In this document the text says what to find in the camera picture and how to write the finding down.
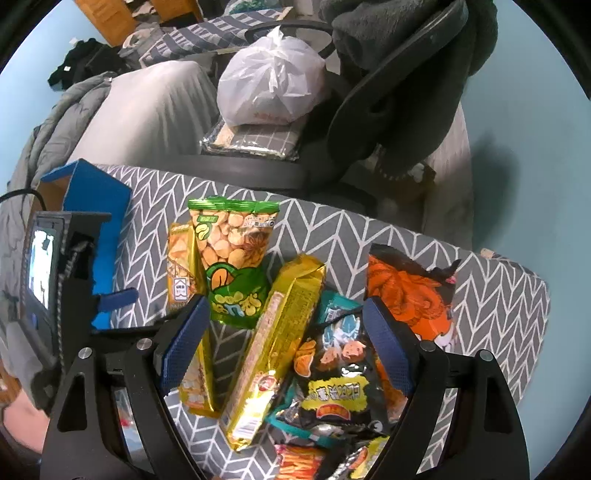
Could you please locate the person's left hand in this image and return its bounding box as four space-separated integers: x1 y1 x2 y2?
0 394 51 457

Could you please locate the wooden furniture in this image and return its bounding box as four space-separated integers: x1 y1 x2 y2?
74 0 205 47

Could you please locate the black cable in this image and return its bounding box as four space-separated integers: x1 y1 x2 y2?
0 187 49 214

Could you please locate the black clothing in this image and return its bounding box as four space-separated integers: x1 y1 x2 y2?
47 39 129 93

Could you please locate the grey checked bed sheet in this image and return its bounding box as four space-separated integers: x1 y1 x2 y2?
139 9 334 66

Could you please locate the red orange snack packet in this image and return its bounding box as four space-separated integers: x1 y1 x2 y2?
274 443 334 480

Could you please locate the long gold snack packet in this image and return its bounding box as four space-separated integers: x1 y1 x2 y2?
218 254 327 453

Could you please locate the light grey bedding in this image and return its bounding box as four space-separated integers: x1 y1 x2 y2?
69 60 219 168

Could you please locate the grey checked packaged cloth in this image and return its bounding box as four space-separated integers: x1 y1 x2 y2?
198 122 303 161

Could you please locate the white plastic bag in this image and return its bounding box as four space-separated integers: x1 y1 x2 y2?
217 25 331 127

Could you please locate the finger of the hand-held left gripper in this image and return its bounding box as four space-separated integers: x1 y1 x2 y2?
92 287 139 315

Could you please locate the black office chair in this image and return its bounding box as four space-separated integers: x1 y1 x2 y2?
185 0 469 204

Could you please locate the yellow snack packet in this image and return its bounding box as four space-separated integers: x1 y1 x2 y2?
167 222 221 417

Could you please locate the grey quilted duvet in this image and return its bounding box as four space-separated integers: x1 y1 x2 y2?
0 74 118 259

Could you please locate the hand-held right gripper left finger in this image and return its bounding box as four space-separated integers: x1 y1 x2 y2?
41 295 213 480

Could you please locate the dark grey fleece blanket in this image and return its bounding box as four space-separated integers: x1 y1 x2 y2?
318 0 499 182

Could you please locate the teal snack packet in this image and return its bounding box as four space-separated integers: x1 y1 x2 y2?
265 291 393 445

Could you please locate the small black snack packet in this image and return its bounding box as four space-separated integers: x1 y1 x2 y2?
330 436 389 480

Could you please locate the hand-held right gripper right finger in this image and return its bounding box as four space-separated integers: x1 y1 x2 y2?
362 295 529 480

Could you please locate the blue cardboard box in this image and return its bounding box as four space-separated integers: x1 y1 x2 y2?
41 158 132 330

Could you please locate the green peanut snack packet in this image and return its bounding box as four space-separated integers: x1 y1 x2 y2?
187 196 281 329

